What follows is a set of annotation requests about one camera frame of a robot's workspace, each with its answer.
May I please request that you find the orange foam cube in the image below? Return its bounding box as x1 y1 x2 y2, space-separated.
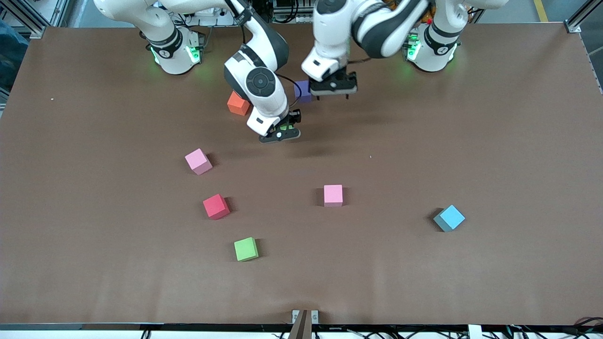
227 91 251 116

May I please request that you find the brown table cover sheet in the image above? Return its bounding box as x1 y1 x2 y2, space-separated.
0 23 603 325

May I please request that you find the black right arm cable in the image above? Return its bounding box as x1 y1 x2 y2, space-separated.
276 73 302 111

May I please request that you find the pink foam cube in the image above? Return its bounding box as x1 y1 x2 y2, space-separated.
323 184 344 208
184 148 213 176

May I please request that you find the purple foam cube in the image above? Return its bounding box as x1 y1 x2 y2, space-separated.
294 80 312 104

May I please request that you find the metal control box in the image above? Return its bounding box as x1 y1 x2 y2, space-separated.
272 0 315 24

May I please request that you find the silver metal bracket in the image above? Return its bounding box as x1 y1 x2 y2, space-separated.
292 309 319 325

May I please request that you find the grey camera pole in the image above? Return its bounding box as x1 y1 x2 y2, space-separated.
288 309 313 339

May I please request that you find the red foam cube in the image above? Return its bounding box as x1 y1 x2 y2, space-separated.
203 194 231 221

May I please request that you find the aluminium frame profile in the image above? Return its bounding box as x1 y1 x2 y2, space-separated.
0 0 71 39
564 0 603 34

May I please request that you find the blue foam cube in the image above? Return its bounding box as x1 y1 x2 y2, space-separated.
433 204 466 233

